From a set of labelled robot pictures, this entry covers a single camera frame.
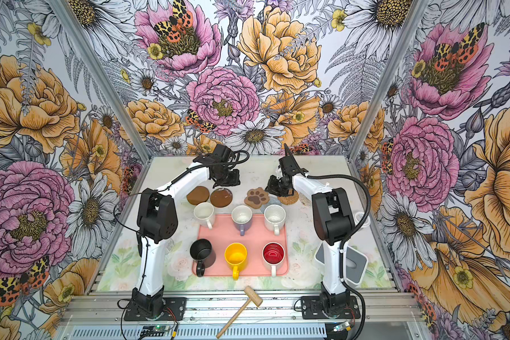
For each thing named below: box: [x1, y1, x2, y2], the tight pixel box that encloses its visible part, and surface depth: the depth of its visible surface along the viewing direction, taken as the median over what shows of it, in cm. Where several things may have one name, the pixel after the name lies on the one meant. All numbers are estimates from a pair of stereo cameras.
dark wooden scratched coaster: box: [209, 187, 234, 208], surface depth 107 cm
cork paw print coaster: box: [243, 187, 270, 209], surface depth 106 cm
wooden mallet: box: [216, 285, 264, 340], surface depth 77 cm
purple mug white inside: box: [230, 204, 253, 236], surface depth 91 cm
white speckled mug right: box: [263, 204, 287, 236], surface depth 91 cm
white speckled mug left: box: [193, 201, 216, 230], surface depth 90 cm
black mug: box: [189, 238, 213, 278], surface depth 81 cm
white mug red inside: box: [262, 241, 286, 277], surface depth 83 cm
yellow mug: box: [224, 242, 249, 281], surface depth 81 cm
